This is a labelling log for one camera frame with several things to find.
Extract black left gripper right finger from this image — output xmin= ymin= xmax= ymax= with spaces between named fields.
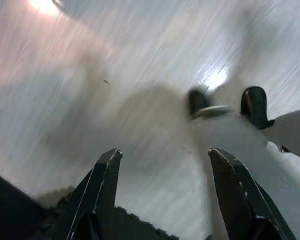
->
xmin=208 ymin=147 xmax=297 ymax=240

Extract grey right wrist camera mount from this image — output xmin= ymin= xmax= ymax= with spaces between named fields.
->
xmin=261 ymin=106 xmax=300 ymax=159

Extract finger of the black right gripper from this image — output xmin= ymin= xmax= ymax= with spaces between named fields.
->
xmin=188 ymin=86 xmax=211 ymax=121
xmin=240 ymin=86 xmax=275 ymax=130

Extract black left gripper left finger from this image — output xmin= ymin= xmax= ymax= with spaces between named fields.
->
xmin=66 ymin=148 xmax=123 ymax=240

